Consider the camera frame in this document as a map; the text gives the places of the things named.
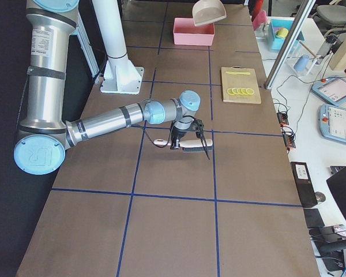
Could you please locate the teach pendant tablet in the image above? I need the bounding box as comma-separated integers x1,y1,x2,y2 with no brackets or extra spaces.
318,104,346,144
311,77,346,106

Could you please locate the beige plastic dustpan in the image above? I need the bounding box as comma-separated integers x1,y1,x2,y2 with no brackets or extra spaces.
192,0,227,27

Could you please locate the blue plastic cup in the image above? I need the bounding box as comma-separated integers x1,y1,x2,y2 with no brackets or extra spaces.
293,54,309,73

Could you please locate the lemon slice three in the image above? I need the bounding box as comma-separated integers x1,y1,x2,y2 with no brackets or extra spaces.
236,88,243,95

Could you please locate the pink plastic bin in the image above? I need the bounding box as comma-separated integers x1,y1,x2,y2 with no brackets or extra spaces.
173,18,215,46

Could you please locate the lemon slice one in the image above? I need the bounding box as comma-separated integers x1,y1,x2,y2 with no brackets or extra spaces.
227,88,234,95

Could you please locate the clear plastic container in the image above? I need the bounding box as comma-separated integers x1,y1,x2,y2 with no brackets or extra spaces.
286,41,317,77

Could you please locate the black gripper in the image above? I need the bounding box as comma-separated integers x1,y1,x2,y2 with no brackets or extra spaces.
170,128,186,149

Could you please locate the teach pendant tablet near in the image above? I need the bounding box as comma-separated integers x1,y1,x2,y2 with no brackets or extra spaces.
318,104,346,144

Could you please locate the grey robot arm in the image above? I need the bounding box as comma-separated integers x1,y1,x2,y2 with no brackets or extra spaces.
13,1,206,175

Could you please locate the teach pendant tablet far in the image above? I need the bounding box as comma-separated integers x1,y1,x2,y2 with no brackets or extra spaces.
311,77,346,106

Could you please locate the aluminium frame post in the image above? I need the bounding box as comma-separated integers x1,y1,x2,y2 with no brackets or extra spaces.
264,0,315,89

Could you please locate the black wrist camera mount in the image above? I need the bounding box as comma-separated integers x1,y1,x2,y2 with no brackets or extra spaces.
190,119,204,139

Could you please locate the wooden cutting board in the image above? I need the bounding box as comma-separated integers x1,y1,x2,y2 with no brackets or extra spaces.
221,67,261,104

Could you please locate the black box device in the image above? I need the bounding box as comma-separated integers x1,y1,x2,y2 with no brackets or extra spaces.
290,162,318,208

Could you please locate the yellow plastic cup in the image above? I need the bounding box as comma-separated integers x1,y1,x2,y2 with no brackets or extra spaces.
276,28,289,39

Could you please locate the white handled black brush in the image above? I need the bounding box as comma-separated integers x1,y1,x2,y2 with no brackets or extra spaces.
153,139,213,152

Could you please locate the teal tray of blocks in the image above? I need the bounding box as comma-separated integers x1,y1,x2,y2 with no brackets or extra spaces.
266,18,293,51

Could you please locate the white camera pole mount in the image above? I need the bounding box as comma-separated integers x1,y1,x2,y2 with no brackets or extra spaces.
92,0,144,95

